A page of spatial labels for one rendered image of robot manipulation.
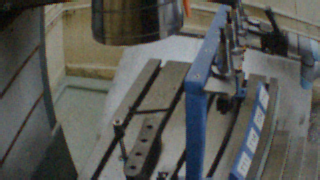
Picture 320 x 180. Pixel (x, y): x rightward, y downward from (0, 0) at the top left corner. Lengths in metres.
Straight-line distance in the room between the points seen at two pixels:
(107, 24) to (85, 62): 1.49
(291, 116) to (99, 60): 0.98
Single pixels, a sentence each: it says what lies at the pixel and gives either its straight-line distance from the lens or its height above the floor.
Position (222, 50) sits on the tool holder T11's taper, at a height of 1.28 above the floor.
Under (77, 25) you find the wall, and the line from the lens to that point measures 2.19.
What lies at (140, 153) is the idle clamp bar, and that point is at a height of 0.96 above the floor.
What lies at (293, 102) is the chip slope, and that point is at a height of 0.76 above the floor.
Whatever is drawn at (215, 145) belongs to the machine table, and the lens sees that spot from 1.39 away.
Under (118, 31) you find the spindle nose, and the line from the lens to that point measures 0.77.
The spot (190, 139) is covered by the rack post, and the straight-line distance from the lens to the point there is 1.13.
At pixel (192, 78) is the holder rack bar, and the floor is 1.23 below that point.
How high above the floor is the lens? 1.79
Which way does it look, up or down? 33 degrees down
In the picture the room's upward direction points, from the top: 5 degrees counter-clockwise
